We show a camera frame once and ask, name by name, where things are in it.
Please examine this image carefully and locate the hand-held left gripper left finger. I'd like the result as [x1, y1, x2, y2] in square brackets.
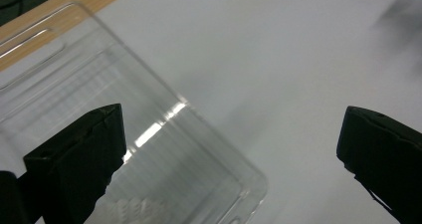
[23, 103, 128, 224]

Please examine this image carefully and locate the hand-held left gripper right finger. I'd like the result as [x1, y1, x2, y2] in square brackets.
[335, 106, 422, 224]

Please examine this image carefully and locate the clear plastic box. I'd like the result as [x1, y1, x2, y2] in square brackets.
[0, 2, 269, 224]

